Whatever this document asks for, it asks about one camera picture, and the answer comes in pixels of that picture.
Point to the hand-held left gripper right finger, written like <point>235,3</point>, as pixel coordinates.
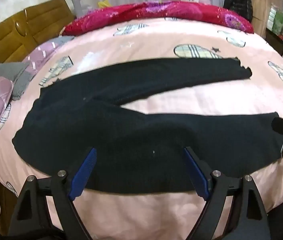
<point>197,173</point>

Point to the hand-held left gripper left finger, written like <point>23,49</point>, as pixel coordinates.
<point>83,173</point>

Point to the black pants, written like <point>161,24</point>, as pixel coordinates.
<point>141,142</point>

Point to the pink printed bed sheet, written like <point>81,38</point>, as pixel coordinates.
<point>181,100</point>

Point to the grey checked pillow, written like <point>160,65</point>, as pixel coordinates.
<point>64,40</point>
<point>11,73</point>

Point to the black puffer jacket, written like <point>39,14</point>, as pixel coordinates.
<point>239,0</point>

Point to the wooden headboard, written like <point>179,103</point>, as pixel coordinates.
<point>31,22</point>

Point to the red floral quilt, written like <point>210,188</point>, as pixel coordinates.
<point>156,11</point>

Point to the yellow toy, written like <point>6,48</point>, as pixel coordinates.
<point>104,4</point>

